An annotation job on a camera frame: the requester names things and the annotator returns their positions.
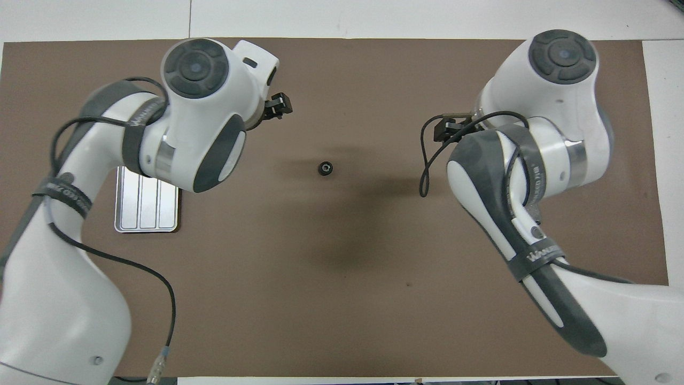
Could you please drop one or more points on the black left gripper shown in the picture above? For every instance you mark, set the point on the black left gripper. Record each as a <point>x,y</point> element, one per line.
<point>280,106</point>

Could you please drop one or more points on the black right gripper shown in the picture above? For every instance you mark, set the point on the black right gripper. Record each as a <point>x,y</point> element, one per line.
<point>451,131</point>

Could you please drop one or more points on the black bearing gear silver centre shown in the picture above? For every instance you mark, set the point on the black bearing gear silver centre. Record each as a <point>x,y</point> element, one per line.
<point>325,168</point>

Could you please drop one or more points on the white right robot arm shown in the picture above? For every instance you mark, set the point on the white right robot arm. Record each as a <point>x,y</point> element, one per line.
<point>561,107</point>

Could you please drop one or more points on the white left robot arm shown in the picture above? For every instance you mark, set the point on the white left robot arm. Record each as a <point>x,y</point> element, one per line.
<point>203,107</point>

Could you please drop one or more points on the silver metal tray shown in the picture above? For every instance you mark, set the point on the silver metal tray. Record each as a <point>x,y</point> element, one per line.
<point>149,214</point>

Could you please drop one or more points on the brown table mat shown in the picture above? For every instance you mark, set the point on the brown table mat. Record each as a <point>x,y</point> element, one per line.
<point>342,299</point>

